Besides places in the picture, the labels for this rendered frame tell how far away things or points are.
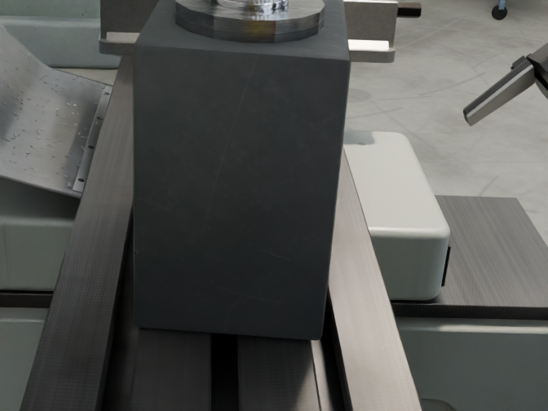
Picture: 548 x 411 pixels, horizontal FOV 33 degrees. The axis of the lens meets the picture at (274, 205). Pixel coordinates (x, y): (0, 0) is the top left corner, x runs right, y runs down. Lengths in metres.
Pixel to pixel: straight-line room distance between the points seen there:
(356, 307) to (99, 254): 0.19
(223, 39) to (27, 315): 0.56
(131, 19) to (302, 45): 0.59
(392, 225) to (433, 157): 2.37
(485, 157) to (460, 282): 2.35
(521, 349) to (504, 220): 0.22
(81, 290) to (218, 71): 0.20
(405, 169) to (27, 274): 0.45
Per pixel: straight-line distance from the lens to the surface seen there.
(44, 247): 0.99
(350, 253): 0.70
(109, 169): 0.82
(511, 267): 1.14
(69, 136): 1.05
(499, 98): 0.73
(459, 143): 3.52
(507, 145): 3.56
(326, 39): 0.55
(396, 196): 1.05
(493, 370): 1.09
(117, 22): 1.11
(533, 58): 0.73
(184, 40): 0.53
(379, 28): 1.13
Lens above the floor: 1.30
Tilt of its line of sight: 27 degrees down
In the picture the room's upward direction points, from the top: 4 degrees clockwise
